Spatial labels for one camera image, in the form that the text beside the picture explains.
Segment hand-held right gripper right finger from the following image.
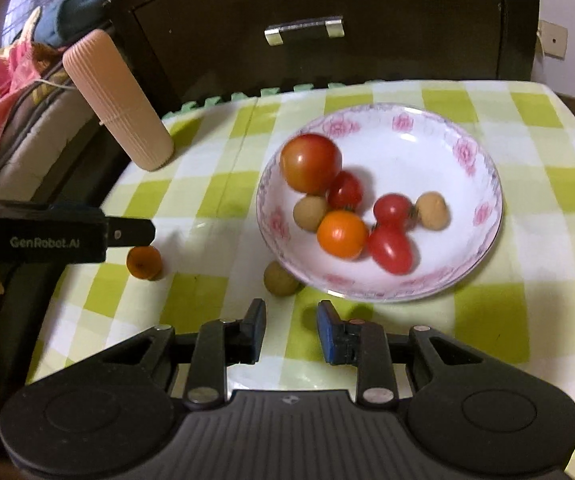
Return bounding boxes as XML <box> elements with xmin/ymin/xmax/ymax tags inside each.
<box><xmin>316</xmin><ymin>300</ymin><xmax>488</xmax><ymax>407</ymax></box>

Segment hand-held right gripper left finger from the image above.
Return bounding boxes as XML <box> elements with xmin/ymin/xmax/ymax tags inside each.
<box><xmin>100</xmin><ymin>298</ymin><xmax>267</xmax><ymax>407</ymax></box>

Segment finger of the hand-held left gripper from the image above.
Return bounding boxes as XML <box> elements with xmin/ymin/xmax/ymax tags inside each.
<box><xmin>102</xmin><ymin>216</ymin><xmax>156</xmax><ymax>250</ymax></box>
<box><xmin>18</xmin><ymin>200</ymin><xmax>106</xmax><ymax>212</ymax></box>

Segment small orange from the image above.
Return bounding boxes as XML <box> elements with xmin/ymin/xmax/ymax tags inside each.
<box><xmin>126</xmin><ymin>246</ymin><xmax>162</xmax><ymax>281</ymax></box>

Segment brown longan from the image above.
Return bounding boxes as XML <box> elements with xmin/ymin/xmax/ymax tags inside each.
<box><xmin>264</xmin><ymin>261</ymin><xmax>301</xmax><ymax>298</ymax></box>
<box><xmin>414</xmin><ymin>191</ymin><xmax>451</xmax><ymax>231</ymax></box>
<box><xmin>293</xmin><ymin>195</ymin><xmax>331</xmax><ymax>233</ymax></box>

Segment orange cherry tomato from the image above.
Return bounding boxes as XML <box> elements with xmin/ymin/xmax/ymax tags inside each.
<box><xmin>316</xmin><ymin>210</ymin><xmax>369</xmax><ymax>260</ymax></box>

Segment oblong cherry tomato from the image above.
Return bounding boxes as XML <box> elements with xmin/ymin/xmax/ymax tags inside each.
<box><xmin>366</xmin><ymin>225</ymin><xmax>414</xmax><ymax>276</ymax></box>

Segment round cherry tomato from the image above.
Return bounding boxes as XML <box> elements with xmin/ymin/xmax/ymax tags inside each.
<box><xmin>372</xmin><ymin>193</ymin><xmax>415</xmax><ymax>231</ymax></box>
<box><xmin>326</xmin><ymin>171</ymin><xmax>365</xmax><ymax>211</ymax></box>

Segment large red tomato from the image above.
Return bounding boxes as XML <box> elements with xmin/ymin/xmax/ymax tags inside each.
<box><xmin>280</xmin><ymin>133</ymin><xmax>343</xmax><ymax>195</ymax></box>

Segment white floral plate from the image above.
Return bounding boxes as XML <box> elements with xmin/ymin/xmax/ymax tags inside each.
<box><xmin>256</xmin><ymin>102</ymin><xmax>505</xmax><ymax>303</ymax></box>

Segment pink ribbed cylinder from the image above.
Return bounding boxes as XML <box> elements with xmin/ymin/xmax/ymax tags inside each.
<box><xmin>62</xmin><ymin>29</ymin><xmax>174</xmax><ymax>172</ymax></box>

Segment green foam mat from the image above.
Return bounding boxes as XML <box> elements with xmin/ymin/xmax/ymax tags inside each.
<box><xmin>175</xmin><ymin>79</ymin><xmax>388</xmax><ymax>116</ymax></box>

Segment blue cloth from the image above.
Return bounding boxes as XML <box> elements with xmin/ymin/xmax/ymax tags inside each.
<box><xmin>35</xmin><ymin>0</ymin><xmax>151</xmax><ymax>48</ymax></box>

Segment green checkered tablecloth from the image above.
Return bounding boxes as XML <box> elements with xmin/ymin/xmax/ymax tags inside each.
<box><xmin>32</xmin><ymin>79</ymin><xmax>575</xmax><ymax>411</ymax></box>

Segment dark wooden cabinet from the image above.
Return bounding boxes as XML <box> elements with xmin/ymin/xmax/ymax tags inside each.
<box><xmin>102</xmin><ymin>0</ymin><xmax>541</xmax><ymax>111</ymax></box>

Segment metal cabinet handle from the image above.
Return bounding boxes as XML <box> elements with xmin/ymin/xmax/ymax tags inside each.
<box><xmin>264</xmin><ymin>16</ymin><xmax>345</xmax><ymax>45</ymax></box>

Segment beige wall socket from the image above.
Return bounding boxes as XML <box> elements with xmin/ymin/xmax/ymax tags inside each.
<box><xmin>537</xmin><ymin>20</ymin><xmax>568</xmax><ymax>58</ymax></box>

